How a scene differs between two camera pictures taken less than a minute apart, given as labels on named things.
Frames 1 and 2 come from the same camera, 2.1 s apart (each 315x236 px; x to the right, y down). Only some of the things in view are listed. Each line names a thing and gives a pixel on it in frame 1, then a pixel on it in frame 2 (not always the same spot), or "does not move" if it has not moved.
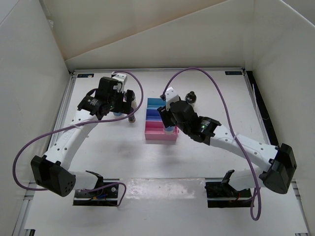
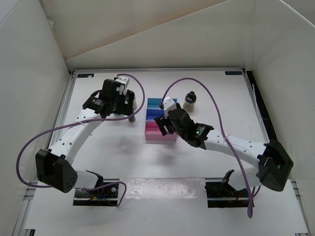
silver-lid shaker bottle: (118, 114) does not move
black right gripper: (165, 115) to (163, 122)
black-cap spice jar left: (134, 103) does not move
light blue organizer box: (155, 103) does not move
